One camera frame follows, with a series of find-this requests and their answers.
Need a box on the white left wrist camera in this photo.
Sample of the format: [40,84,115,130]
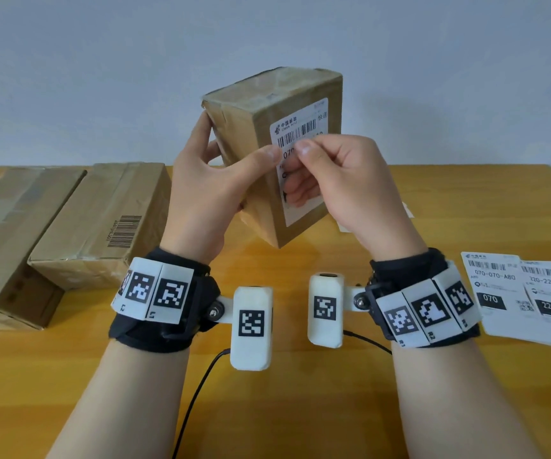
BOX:
[215,286,274,372]

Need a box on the large flat taped cardboard box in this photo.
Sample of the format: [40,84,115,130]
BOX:
[0,167,88,331]

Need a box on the black wristband with markers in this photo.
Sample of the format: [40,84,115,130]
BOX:
[108,247,222,353]
[365,248,483,350]

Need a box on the cardboard box with barcode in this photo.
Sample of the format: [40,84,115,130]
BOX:
[27,162,172,291]

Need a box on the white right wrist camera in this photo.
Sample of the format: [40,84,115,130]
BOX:
[307,272,368,350]

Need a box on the black right wristband with markers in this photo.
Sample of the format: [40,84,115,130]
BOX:
[365,248,483,350]

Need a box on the black left camera cable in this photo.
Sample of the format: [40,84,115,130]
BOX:
[171,348,232,459]

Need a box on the black camera cable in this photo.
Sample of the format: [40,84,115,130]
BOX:
[342,330,394,355]
[171,348,232,459]

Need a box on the black right camera cable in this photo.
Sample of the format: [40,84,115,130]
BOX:
[342,330,394,355]

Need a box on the person's right forearm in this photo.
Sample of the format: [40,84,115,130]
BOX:
[391,337,545,459]

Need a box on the small taped cardboard box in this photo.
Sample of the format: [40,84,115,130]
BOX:
[201,67,344,249]

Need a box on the person's left forearm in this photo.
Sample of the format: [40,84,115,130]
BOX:
[45,337,191,459]

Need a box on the person's right hand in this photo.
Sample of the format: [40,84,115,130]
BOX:
[282,134,429,261]

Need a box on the black left wristband with markers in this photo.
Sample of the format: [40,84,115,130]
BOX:
[108,247,222,353]

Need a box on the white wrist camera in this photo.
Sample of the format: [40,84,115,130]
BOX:
[307,272,368,350]
[215,286,274,372]

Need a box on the white backing paper scrap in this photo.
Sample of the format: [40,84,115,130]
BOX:
[336,201,415,234]

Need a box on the person's left hand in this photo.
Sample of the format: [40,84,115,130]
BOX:
[160,111,284,265]

